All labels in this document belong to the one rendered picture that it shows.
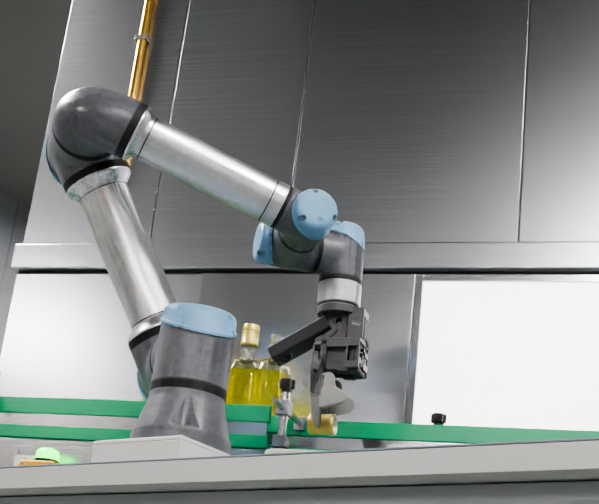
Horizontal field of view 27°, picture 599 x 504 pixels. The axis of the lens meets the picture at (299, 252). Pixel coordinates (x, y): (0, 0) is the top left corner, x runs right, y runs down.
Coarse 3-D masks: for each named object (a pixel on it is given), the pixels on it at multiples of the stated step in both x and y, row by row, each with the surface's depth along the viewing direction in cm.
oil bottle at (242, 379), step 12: (240, 360) 244; (252, 360) 244; (240, 372) 243; (252, 372) 243; (228, 384) 243; (240, 384) 242; (252, 384) 242; (228, 396) 242; (240, 396) 241; (252, 396) 241
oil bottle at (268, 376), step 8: (264, 360) 243; (272, 360) 243; (264, 368) 242; (272, 368) 242; (280, 368) 241; (288, 368) 245; (256, 376) 242; (264, 376) 242; (272, 376) 241; (280, 376) 241; (288, 376) 244; (256, 384) 241; (264, 384) 241; (272, 384) 240; (256, 392) 241; (264, 392) 240; (272, 392) 240; (280, 392) 240; (256, 400) 240; (264, 400) 240; (272, 408) 239
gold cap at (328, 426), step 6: (324, 414) 209; (330, 414) 208; (312, 420) 208; (324, 420) 207; (330, 420) 207; (336, 420) 210; (312, 426) 208; (324, 426) 207; (330, 426) 207; (336, 426) 210; (312, 432) 208; (318, 432) 208; (324, 432) 208; (330, 432) 207
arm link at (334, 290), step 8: (328, 280) 215; (336, 280) 214; (344, 280) 214; (320, 288) 216; (328, 288) 214; (336, 288) 214; (344, 288) 214; (352, 288) 214; (360, 288) 216; (320, 296) 215; (328, 296) 213; (336, 296) 213; (344, 296) 213; (352, 296) 214; (360, 296) 216; (320, 304) 216; (352, 304) 214
